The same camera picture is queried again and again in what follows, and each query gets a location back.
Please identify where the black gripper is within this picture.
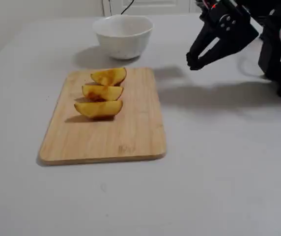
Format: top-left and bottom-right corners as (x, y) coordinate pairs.
(186, 0), (259, 71)

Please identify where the white ceramic bowl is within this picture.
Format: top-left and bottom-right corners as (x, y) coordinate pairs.
(92, 14), (154, 60)

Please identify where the apple slice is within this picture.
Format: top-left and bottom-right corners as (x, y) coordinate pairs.
(74, 99), (123, 120)
(90, 67), (127, 87)
(82, 84), (124, 102)

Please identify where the thin black hanging cable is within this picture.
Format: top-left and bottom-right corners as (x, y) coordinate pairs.
(120, 0), (135, 15)

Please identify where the wooden cutting board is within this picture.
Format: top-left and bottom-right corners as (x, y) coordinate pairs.
(37, 67), (168, 166)

